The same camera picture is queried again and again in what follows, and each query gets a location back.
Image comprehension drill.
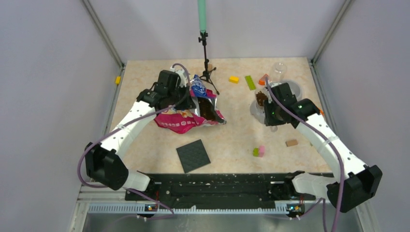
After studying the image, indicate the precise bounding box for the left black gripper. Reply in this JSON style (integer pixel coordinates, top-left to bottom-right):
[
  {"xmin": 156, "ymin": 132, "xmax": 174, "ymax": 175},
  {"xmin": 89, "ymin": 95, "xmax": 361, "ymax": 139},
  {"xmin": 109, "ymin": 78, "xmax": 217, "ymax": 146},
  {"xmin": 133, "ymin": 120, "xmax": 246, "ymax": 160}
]
[{"xmin": 167, "ymin": 83, "xmax": 195, "ymax": 110}]

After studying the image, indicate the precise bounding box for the colourful pet food bag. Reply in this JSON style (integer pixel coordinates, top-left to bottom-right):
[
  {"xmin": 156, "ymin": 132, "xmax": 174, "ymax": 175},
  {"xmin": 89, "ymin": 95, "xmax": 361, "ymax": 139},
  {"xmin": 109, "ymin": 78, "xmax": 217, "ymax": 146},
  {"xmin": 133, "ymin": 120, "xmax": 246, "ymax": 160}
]
[{"xmin": 155, "ymin": 75, "xmax": 226, "ymax": 134}]

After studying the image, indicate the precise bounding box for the clear plastic scoop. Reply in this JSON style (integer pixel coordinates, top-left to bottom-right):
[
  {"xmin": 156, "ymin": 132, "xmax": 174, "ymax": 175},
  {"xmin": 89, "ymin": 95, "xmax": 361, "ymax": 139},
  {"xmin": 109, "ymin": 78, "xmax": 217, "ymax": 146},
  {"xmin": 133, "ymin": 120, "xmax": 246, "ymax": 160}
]
[{"xmin": 250, "ymin": 88, "xmax": 269, "ymax": 125}]

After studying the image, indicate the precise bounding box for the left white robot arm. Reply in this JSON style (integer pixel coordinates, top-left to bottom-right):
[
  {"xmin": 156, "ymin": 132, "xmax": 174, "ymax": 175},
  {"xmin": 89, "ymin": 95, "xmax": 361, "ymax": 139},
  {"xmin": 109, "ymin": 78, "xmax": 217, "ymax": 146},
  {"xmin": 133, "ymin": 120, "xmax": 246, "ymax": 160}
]
[{"xmin": 79, "ymin": 63, "xmax": 190, "ymax": 200}]

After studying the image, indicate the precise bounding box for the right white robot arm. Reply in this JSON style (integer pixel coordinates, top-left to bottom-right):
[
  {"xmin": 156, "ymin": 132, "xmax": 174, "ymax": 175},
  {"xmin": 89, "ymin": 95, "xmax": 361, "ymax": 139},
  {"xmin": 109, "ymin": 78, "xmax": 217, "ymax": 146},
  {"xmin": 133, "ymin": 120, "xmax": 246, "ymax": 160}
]
[{"xmin": 264, "ymin": 83, "xmax": 383, "ymax": 213}]

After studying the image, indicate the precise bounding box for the grey double pet bowl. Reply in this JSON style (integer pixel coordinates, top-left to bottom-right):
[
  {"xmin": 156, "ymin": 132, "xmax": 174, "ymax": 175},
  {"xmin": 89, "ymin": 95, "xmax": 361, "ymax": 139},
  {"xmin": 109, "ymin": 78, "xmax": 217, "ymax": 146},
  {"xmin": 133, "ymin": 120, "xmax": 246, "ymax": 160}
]
[{"xmin": 250, "ymin": 80, "xmax": 302, "ymax": 124}]

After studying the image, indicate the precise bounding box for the brown pet food kibble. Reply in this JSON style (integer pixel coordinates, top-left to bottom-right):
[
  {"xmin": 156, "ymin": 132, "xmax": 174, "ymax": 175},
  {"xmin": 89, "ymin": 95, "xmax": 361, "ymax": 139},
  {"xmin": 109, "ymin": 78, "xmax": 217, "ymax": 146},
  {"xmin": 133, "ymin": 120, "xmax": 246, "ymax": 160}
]
[{"xmin": 255, "ymin": 90, "xmax": 268, "ymax": 107}]

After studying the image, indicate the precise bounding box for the small wooden block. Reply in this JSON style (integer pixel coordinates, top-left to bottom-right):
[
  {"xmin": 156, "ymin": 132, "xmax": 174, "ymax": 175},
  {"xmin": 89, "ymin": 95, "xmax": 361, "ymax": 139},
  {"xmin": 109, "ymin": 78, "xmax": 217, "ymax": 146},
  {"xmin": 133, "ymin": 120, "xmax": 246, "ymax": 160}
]
[{"xmin": 285, "ymin": 139, "xmax": 298, "ymax": 147}]

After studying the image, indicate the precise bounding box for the orange red toy brick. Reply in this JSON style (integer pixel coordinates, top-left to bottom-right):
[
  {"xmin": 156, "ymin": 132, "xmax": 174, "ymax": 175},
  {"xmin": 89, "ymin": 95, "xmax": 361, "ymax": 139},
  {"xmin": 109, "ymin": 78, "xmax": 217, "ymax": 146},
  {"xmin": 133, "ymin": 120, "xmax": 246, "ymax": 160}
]
[{"xmin": 258, "ymin": 74, "xmax": 269, "ymax": 86}]

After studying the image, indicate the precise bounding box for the long green toy brick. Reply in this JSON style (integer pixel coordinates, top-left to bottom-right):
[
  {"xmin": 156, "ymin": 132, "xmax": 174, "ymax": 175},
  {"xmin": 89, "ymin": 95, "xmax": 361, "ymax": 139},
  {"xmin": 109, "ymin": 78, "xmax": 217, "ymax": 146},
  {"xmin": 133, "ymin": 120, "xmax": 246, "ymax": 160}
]
[{"xmin": 245, "ymin": 75, "xmax": 256, "ymax": 90}]

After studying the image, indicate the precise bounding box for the green and pink brick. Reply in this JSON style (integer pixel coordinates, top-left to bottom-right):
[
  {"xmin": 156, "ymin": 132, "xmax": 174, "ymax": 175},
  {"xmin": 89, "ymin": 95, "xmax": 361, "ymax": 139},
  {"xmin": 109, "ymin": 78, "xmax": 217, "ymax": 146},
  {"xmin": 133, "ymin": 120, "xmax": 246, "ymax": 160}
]
[{"xmin": 252, "ymin": 145, "xmax": 265, "ymax": 158}]

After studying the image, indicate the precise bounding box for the black tripod with green pole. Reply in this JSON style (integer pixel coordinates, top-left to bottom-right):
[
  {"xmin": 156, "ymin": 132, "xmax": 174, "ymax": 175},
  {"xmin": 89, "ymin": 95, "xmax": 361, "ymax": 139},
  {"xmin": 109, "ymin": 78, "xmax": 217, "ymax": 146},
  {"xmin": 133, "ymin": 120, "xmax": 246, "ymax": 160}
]
[{"xmin": 197, "ymin": 0, "xmax": 220, "ymax": 95}]

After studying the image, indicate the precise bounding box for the clear water bottle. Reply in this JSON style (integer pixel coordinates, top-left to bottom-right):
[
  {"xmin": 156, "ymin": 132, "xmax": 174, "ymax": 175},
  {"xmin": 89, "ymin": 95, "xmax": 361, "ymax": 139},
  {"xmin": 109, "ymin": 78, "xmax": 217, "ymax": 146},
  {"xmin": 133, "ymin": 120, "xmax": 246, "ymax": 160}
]
[{"xmin": 270, "ymin": 62, "xmax": 287, "ymax": 82}]

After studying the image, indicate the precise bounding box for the yellow toy brick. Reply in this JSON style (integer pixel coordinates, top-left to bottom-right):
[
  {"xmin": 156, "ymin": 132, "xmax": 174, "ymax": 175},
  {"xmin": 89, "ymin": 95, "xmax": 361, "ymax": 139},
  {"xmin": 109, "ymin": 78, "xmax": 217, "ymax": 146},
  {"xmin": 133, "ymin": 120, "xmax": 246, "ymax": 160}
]
[{"xmin": 229, "ymin": 76, "xmax": 240, "ymax": 84}]

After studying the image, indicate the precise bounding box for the black square mat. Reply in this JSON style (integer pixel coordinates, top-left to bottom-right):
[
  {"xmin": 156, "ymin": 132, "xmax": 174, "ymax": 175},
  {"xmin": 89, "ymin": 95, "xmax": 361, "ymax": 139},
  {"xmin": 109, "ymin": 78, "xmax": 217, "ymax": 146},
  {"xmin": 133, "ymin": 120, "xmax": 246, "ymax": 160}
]
[{"xmin": 176, "ymin": 140, "xmax": 211, "ymax": 174}]

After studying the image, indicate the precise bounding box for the yellow block on frame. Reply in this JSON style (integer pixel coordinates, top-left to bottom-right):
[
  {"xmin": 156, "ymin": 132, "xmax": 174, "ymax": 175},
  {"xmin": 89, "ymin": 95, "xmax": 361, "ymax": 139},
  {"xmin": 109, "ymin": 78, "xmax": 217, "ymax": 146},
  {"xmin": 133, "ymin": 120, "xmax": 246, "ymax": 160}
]
[{"xmin": 115, "ymin": 76, "xmax": 121, "ymax": 85}]

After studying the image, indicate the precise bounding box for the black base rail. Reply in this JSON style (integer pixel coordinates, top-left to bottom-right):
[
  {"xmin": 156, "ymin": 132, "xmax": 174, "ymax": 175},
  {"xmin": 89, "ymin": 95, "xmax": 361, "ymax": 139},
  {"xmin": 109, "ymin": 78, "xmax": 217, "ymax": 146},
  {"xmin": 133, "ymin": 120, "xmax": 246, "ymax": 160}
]
[{"xmin": 144, "ymin": 173, "xmax": 316, "ymax": 210}]

